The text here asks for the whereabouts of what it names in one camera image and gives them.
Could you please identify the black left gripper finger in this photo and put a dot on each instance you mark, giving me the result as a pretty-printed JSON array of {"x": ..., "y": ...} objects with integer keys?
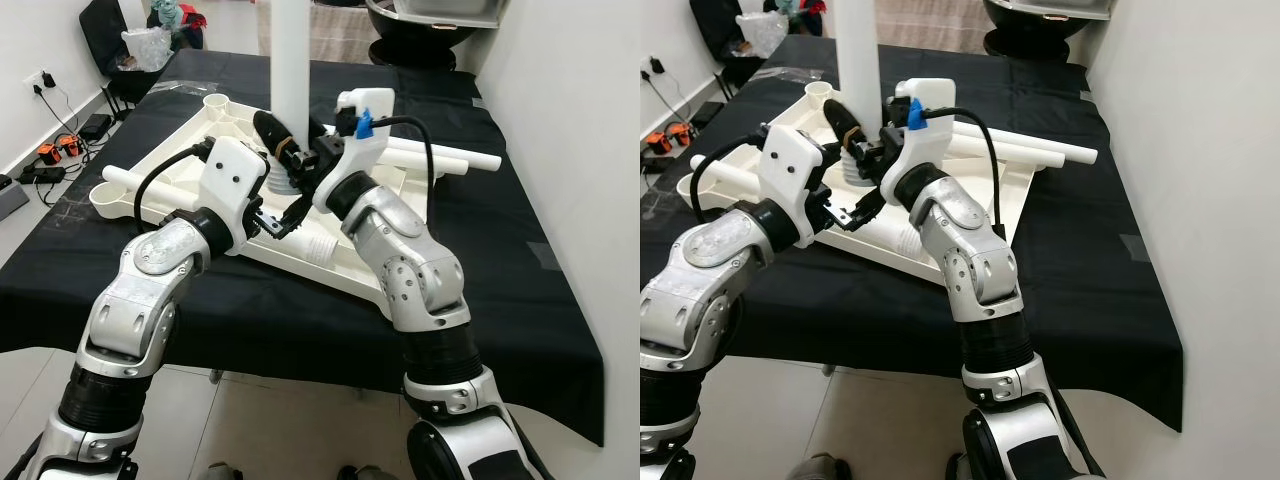
[
  {"x": 868, "y": 205},
  {"x": 300, "y": 212}
]

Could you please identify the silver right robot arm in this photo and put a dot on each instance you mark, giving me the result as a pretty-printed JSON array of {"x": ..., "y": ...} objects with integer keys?
[
  {"x": 420, "y": 265},
  {"x": 975, "y": 270}
]

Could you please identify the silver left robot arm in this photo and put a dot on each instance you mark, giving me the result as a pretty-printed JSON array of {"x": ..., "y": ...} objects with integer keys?
[
  {"x": 700, "y": 270},
  {"x": 140, "y": 290}
]

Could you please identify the white plastic children table top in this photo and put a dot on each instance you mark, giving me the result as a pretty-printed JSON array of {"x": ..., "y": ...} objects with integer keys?
[
  {"x": 800, "y": 105},
  {"x": 235, "y": 115}
]

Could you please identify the clear tape strip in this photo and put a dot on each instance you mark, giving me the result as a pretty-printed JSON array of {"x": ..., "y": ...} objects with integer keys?
[
  {"x": 185, "y": 86},
  {"x": 772, "y": 72}
]

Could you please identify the black tablecloth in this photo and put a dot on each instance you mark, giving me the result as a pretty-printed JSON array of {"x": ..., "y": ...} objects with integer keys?
[
  {"x": 300, "y": 320},
  {"x": 870, "y": 305}
]

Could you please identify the beige wicker basket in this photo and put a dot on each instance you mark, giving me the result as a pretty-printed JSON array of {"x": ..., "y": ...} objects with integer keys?
[
  {"x": 930, "y": 25},
  {"x": 340, "y": 30}
]

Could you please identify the clear plastic bag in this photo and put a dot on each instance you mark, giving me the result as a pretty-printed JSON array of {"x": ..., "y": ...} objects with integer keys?
[
  {"x": 147, "y": 50},
  {"x": 762, "y": 35}
]

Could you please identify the black wok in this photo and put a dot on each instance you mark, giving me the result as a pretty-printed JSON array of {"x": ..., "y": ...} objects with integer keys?
[
  {"x": 1035, "y": 38},
  {"x": 420, "y": 45}
]

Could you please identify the black power adapter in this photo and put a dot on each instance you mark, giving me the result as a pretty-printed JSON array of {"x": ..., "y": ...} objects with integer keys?
[
  {"x": 96, "y": 125},
  {"x": 707, "y": 115}
]

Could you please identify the orange black device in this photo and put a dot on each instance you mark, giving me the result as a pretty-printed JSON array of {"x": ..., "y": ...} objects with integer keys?
[
  {"x": 49, "y": 154},
  {"x": 656, "y": 145},
  {"x": 69, "y": 146},
  {"x": 681, "y": 137}
]

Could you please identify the black power strip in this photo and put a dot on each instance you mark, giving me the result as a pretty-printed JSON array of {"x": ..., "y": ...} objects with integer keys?
[{"x": 42, "y": 175}]

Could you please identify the grey tape patch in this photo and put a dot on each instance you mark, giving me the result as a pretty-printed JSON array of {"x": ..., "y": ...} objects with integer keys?
[
  {"x": 543, "y": 255},
  {"x": 1135, "y": 248}
]

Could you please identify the grey box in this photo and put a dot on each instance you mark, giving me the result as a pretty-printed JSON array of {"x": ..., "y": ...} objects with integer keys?
[{"x": 12, "y": 198}]

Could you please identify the grey left robot foot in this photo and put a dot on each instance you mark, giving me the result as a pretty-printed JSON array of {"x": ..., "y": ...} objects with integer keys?
[
  {"x": 222, "y": 472},
  {"x": 825, "y": 468}
]

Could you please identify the grey robot foot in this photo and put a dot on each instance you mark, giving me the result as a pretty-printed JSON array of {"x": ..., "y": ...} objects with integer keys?
[
  {"x": 360, "y": 473},
  {"x": 222, "y": 472},
  {"x": 967, "y": 470},
  {"x": 825, "y": 468}
]

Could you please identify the grey right robot foot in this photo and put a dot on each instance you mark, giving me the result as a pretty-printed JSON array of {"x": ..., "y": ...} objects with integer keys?
[
  {"x": 360, "y": 473},
  {"x": 967, "y": 470}
]

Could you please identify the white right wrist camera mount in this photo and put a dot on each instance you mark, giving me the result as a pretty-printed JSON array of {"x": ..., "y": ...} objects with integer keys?
[
  {"x": 925, "y": 150},
  {"x": 365, "y": 155}
]

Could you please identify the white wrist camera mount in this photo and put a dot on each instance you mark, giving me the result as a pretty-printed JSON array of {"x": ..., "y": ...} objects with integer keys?
[
  {"x": 790, "y": 180},
  {"x": 235, "y": 180},
  {"x": 365, "y": 155},
  {"x": 925, "y": 150}
]

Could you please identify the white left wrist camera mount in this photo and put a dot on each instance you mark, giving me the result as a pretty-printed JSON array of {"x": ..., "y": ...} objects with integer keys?
[
  {"x": 790, "y": 180},
  {"x": 235, "y": 180}
]

